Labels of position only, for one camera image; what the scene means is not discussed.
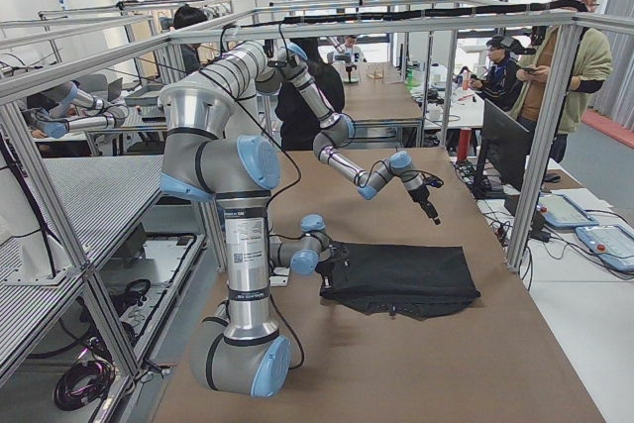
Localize person in black top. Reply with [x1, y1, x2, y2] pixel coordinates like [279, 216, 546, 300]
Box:
[274, 36, 347, 152]

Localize black computer monitor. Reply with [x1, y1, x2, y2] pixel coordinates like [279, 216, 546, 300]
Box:
[471, 99, 532, 199]

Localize black printed t-shirt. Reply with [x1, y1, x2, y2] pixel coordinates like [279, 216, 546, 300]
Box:
[320, 244, 480, 319]

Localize person in white shirt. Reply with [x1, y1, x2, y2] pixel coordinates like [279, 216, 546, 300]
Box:
[343, 35, 366, 63]

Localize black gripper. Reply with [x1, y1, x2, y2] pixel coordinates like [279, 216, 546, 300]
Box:
[407, 184, 441, 225]
[319, 244, 351, 289]

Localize aluminium cage frame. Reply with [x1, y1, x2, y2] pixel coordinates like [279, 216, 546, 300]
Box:
[0, 0, 634, 379]

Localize blue grey teach pendant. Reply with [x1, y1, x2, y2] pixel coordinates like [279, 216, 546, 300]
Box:
[537, 193, 598, 230]

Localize red thermos bottle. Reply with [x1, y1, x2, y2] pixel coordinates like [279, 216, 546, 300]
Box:
[457, 128, 472, 162]

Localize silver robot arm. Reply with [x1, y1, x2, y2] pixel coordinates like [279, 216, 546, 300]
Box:
[159, 41, 343, 398]
[273, 38, 440, 224]

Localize aluminium frame striped table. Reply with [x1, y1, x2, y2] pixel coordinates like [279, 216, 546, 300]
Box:
[1, 156, 206, 382]

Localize seated person dark jacket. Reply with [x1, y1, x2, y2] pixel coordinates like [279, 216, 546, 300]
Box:
[470, 35, 522, 112]

